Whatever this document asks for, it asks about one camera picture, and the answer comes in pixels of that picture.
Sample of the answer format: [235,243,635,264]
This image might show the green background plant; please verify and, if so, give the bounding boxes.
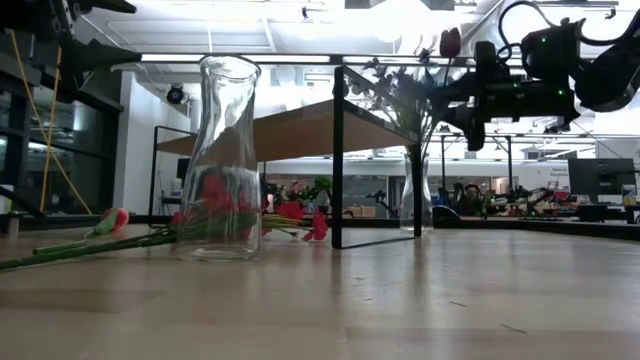
[313,174,334,215]

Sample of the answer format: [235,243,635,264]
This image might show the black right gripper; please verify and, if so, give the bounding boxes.
[426,40,582,152]

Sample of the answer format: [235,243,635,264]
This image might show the black background rack frame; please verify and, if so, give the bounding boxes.
[439,132,514,201]

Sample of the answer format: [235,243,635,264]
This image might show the wide clear glass carafe vase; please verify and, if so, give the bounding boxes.
[175,53,264,264]

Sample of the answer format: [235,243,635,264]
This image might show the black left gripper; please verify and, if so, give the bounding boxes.
[44,0,144,87]

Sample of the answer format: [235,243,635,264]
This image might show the black computer monitor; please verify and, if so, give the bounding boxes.
[567,158,639,224]

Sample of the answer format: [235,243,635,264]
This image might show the purple artificial flower bunch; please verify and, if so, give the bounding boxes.
[349,49,454,161]

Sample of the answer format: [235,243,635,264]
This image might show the dark red artificial tulip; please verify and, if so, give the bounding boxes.
[438,26,463,89]

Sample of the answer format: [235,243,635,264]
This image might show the narrow clear glass vase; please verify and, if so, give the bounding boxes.
[398,149,435,235]

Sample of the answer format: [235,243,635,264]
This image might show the red artificial flower bunch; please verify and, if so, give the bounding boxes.
[0,173,331,274]

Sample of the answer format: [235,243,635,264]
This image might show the wooden table with black legs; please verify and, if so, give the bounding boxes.
[147,64,424,250]

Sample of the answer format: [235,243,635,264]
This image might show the black ceiling spotlight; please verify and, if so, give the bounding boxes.
[165,83,187,106]

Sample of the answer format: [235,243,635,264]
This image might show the pink background flowers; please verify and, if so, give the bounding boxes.
[284,179,317,215]

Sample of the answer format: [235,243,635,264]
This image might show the yellow hanging cord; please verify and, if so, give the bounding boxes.
[39,45,64,211]
[8,29,94,216]

